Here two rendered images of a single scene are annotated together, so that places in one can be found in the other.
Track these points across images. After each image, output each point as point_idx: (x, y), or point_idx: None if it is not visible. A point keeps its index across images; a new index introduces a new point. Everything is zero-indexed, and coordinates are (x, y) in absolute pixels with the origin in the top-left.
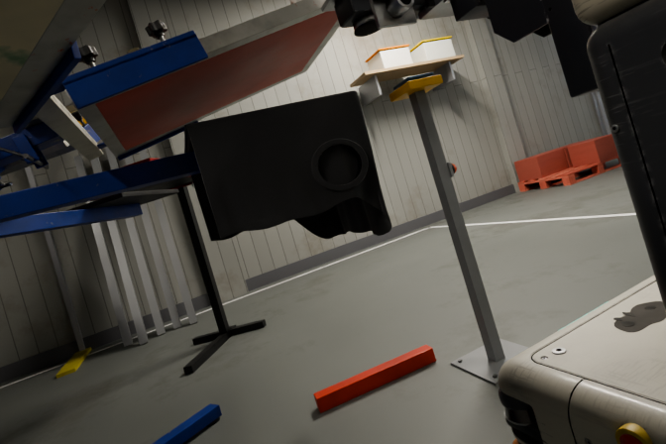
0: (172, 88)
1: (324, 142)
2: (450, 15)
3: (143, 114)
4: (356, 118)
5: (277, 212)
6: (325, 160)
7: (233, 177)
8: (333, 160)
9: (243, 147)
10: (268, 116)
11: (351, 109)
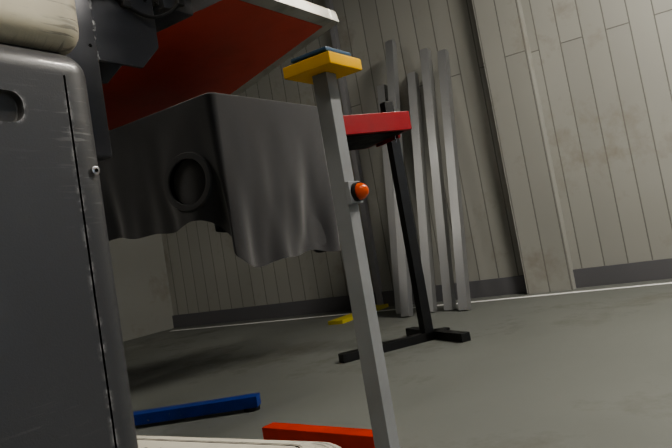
0: (106, 99)
1: (175, 155)
2: (210, 3)
3: (119, 116)
4: (205, 127)
5: (144, 224)
6: (180, 174)
7: (114, 187)
8: (185, 175)
9: (120, 159)
10: (135, 128)
11: (200, 117)
